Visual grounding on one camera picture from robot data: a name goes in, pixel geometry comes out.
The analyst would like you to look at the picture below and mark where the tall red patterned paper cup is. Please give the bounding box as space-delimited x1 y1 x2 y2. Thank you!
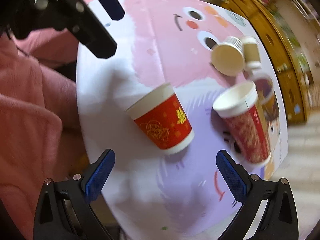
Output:
213 81 271 165

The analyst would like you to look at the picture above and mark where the wooden dresser with drawers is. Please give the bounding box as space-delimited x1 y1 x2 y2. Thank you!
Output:
221 0 310 125

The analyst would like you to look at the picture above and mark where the cartoon monster tablecloth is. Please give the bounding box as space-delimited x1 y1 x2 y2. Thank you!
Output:
76 0 288 239

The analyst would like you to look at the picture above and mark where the pink quilted blanket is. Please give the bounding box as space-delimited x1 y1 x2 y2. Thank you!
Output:
0 0 183 240

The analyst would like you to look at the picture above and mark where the small red paper cup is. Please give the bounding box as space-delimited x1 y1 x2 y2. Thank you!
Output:
126 83 195 154

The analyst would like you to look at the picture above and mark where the brown sleeve paper cup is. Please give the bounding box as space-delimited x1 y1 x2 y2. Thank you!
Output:
240 35 261 71

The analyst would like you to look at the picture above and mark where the grey checked paper cup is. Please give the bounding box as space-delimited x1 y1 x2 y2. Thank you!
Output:
211 36 245 77

